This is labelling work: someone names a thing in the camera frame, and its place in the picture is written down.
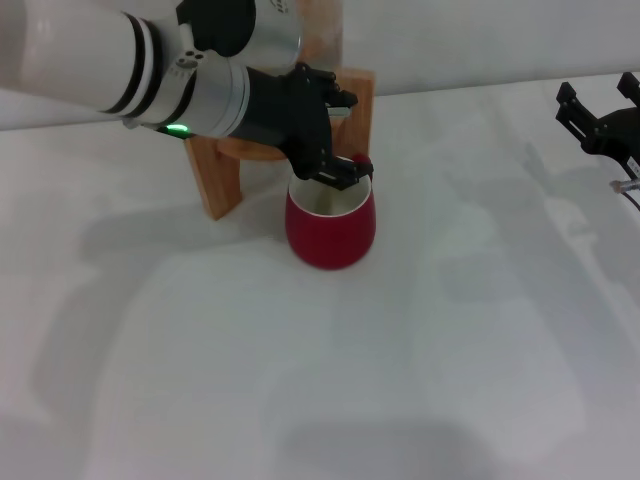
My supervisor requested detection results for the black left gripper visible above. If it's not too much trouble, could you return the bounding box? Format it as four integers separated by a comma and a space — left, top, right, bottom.
233, 61, 376, 192

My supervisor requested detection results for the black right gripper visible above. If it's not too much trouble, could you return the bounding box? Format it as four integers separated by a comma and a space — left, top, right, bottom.
555, 71, 640, 177

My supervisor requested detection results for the red ceramic cup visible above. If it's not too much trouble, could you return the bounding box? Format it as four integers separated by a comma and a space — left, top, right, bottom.
284, 153, 376, 271

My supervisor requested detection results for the glass beverage dispenser jar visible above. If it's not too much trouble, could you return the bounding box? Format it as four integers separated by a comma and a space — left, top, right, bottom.
298, 0, 347, 69

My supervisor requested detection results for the wooden dispenser stand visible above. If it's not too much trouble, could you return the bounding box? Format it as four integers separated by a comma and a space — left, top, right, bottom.
183, 68, 376, 222

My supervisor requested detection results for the right gripper cable with plug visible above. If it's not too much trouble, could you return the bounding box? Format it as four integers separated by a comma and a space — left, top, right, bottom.
609, 177, 640, 214

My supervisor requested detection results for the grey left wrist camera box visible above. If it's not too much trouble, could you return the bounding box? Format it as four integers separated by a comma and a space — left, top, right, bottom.
175, 0, 304, 70

